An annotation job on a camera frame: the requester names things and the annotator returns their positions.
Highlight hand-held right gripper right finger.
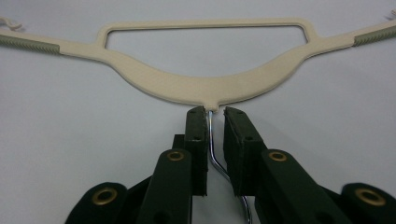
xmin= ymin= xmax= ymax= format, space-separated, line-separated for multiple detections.
xmin=223 ymin=106 xmax=353 ymax=224

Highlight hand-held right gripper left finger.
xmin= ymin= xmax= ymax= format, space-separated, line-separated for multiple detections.
xmin=136 ymin=105 xmax=209 ymax=224

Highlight beige plastic clothes hanger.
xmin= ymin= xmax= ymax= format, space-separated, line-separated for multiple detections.
xmin=0 ymin=8 xmax=396 ymax=224

